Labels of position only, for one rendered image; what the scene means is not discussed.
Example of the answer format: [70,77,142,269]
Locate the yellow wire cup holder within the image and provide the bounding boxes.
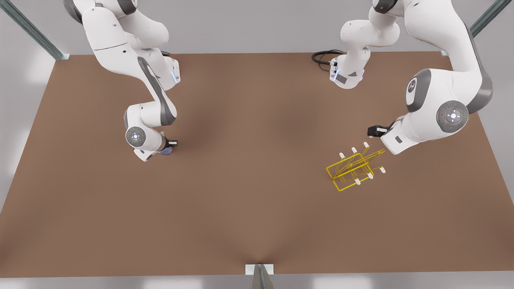
[326,142,387,192]

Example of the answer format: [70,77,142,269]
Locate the black cable loop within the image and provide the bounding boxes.
[312,50,345,73]

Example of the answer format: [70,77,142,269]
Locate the silver frame post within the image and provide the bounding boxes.
[0,0,70,61]
[441,0,512,57]
[245,264,274,289]

